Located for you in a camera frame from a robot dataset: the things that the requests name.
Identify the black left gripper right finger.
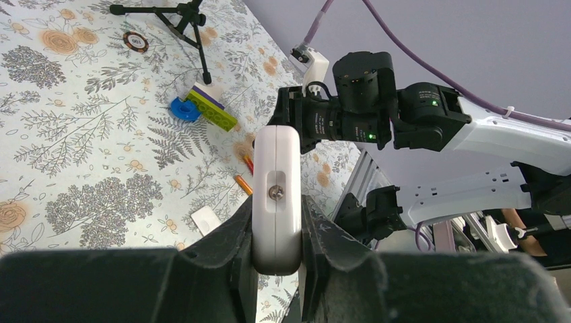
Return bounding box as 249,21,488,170
301,196,570,322

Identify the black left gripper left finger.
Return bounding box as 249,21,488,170
1,199,258,322

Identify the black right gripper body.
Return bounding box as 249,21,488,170
267,86,341,154

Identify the white red remote control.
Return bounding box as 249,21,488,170
252,125,302,276

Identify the white battery cover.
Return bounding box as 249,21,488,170
191,206,222,236

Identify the red orange battery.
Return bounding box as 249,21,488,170
243,155,254,175

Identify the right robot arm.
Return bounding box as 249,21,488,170
269,51,570,241

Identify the green lego brick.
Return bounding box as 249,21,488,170
186,87,238,132

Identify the white purple block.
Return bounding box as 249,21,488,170
191,82,225,110

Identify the black tripod mic stand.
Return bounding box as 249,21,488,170
109,0,212,85

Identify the floral table mat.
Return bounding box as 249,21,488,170
0,0,362,323

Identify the poker chip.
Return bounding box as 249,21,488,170
122,31,149,53

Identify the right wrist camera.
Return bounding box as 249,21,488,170
289,46,329,96

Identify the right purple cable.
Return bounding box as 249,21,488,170
303,0,571,133

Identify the blue plastic ring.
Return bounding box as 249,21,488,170
170,97,203,123

